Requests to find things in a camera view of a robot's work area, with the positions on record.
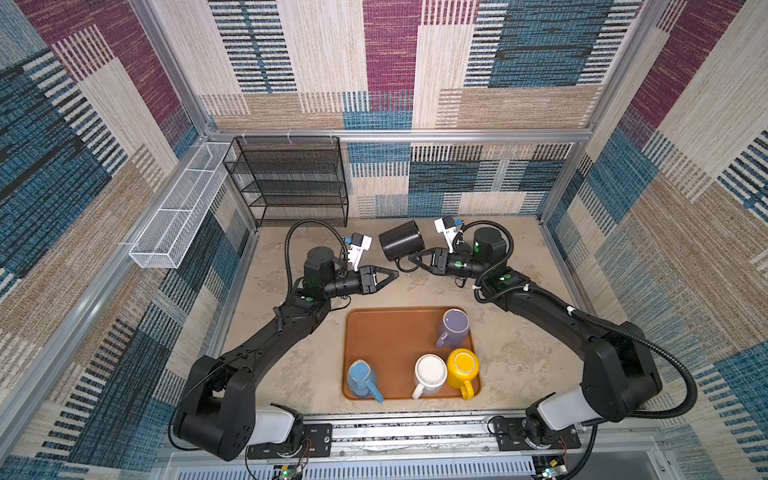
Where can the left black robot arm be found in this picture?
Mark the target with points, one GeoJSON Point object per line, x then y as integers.
{"type": "Point", "coordinates": [217, 411]}

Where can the white mug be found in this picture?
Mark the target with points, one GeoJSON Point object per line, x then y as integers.
{"type": "Point", "coordinates": [430, 375]}

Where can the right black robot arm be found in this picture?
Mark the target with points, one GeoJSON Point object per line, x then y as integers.
{"type": "Point", "coordinates": [619, 373]}

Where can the black wire shelf rack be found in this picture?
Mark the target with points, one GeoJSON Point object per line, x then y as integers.
{"type": "Point", "coordinates": [286, 179]}

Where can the purple mug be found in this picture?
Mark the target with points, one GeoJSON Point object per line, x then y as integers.
{"type": "Point", "coordinates": [452, 329]}

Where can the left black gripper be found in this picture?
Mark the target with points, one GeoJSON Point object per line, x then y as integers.
{"type": "Point", "coordinates": [364, 280]}

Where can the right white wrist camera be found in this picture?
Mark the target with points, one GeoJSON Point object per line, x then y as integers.
{"type": "Point", "coordinates": [447, 231]}

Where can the white wire mesh basket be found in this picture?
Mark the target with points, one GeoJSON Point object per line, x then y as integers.
{"type": "Point", "coordinates": [164, 242]}

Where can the brown plastic tray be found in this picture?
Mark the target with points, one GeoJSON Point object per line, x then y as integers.
{"type": "Point", "coordinates": [390, 341]}

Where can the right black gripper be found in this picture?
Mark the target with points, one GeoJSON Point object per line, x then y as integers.
{"type": "Point", "coordinates": [439, 259]}

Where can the blue mug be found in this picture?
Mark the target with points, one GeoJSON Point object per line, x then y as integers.
{"type": "Point", "coordinates": [362, 381]}

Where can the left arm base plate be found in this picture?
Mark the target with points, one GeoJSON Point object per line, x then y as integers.
{"type": "Point", "coordinates": [309, 440]}

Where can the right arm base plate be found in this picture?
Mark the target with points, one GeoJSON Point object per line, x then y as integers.
{"type": "Point", "coordinates": [522, 434]}

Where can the black mug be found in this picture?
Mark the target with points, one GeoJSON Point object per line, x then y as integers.
{"type": "Point", "coordinates": [401, 242]}

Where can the yellow mug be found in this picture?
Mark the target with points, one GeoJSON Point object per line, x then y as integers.
{"type": "Point", "coordinates": [463, 368]}

